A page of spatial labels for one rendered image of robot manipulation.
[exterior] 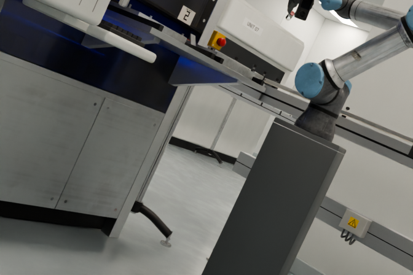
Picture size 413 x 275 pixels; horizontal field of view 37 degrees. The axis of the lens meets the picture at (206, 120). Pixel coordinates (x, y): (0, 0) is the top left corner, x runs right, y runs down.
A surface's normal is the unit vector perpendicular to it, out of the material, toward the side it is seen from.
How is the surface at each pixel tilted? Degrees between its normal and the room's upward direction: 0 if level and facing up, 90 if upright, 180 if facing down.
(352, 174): 90
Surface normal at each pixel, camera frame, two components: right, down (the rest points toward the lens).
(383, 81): -0.59, -0.23
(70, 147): 0.69, 0.35
